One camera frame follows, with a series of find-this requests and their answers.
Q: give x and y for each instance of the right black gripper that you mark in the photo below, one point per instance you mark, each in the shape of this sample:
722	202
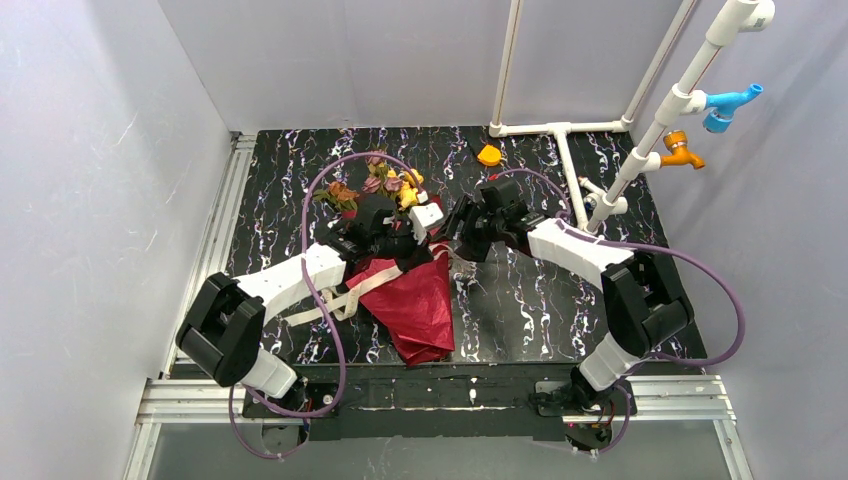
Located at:
473	229

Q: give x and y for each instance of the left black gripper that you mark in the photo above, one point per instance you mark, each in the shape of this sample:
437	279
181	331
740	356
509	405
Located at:
403	245

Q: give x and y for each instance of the yellow fake flower bunch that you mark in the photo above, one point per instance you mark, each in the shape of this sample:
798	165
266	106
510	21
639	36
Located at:
407	189

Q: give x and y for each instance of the pink fake flower bunch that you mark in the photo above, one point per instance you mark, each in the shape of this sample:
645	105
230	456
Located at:
381	179

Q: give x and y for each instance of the orange tape measure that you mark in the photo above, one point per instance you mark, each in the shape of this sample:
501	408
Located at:
489	156

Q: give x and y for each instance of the beige ribbon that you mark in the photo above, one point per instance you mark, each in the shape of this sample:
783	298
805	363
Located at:
394	297

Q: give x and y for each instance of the red wrapping paper sheet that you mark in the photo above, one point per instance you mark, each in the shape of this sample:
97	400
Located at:
420	342

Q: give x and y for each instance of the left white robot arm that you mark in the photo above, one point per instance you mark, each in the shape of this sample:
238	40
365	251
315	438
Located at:
222	328

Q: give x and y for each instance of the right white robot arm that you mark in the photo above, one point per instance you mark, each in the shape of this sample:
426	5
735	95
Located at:
643	295

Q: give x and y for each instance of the orange plastic faucet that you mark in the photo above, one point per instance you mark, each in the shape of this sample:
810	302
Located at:
679	154

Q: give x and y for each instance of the blue plastic faucet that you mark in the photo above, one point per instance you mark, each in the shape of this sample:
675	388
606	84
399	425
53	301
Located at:
722	107

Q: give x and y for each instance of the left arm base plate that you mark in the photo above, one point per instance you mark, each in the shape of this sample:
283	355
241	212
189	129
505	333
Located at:
301	401

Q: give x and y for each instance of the white PVC pipe frame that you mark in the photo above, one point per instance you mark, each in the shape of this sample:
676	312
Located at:
683	98

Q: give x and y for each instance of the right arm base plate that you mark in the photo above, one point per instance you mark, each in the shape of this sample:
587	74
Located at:
594	423

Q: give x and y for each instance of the aluminium rail frame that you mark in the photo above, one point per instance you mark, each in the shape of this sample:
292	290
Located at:
147	274

